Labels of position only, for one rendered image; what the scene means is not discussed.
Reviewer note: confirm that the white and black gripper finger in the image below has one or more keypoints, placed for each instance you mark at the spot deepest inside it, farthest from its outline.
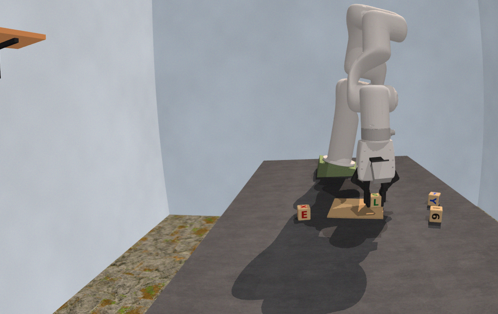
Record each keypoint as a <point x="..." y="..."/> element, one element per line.
<point x="364" y="185"/>
<point x="385" y="186"/>

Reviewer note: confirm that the tan wooden letter block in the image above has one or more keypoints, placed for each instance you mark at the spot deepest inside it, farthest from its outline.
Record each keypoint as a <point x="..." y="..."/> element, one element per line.
<point x="435" y="214"/>
<point x="375" y="200"/>
<point x="434" y="199"/>
<point x="303" y="212"/>

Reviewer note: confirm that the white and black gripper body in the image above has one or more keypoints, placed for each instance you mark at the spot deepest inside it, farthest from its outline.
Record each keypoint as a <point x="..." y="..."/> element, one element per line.
<point x="367" y="149"/>

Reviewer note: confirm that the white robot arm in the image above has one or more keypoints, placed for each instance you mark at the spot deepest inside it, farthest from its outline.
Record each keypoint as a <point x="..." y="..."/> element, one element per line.
<point x="370" y="31"/>

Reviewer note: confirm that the tan flat mat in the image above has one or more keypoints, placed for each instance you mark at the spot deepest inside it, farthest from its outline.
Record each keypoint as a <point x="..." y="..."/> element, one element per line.
<point x="353" y="208"/>

